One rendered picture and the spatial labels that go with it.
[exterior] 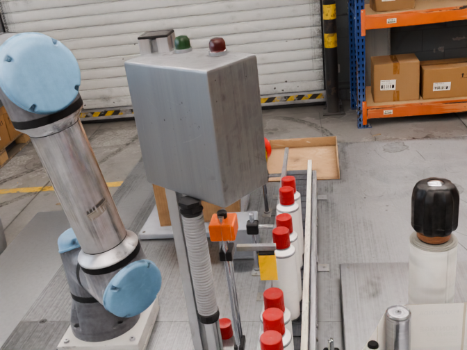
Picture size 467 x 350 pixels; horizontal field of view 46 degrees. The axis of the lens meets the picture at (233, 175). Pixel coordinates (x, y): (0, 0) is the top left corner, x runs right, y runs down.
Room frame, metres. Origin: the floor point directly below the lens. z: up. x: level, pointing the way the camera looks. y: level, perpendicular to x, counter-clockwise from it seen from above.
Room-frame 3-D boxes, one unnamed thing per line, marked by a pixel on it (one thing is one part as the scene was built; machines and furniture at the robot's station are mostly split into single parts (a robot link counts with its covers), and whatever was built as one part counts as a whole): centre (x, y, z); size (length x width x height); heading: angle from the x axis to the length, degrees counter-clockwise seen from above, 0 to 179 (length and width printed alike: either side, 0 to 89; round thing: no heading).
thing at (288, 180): (1.16, -0.13, 0.98); 0.05 x 0.05 x 0.20
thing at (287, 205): (1.10, -0.11, 0.98); 0.05 x 0.05 x 0.20
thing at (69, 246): (1.00, 0.32, 1.04); 0.13 x 0.12 x 0.14; 37
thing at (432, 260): (0.86, -0.35, 1.03); 0.09 x 0.09 x 0.30
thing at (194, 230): (0.70, 0.07, 1.18); 0.04 x 0.04 x 0.21
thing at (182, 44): (0.79, 0.05, 1.49); 0.03 x 0.03 x 0.02
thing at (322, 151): (1.82, -0.25, 0.85); 0.30 x 0.26 x 0.04; 169
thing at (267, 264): (0.80, -0.04, 1.09); 0.03 x 0.01 x 0.06; 79
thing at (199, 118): (0.75, 0.04, 1.38); 0.17 x 0.10 x 0.19; 44
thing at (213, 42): (0.74, 0.00, 1.49); 0.03 x 0.03 x 0.02
